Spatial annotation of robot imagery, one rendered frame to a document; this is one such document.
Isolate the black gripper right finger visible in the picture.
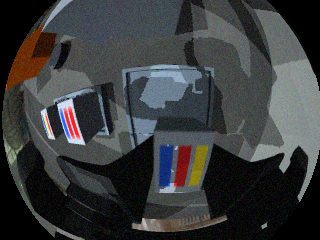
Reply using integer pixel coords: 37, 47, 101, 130
203, 144, 285, 220

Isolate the black short cylinder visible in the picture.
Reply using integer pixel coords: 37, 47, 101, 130
49, 43, 69, 69

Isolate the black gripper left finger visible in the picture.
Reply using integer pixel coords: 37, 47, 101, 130
56, 135, 153, 224

